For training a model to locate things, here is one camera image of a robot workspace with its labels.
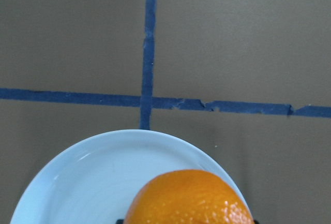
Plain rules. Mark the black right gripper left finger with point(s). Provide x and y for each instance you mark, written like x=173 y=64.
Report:
x=119 y=221

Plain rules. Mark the light blue plate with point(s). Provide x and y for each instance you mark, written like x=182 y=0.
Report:
x=95 y=180

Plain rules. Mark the orange mandarin fruit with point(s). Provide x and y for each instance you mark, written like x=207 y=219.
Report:
x=187 y=196

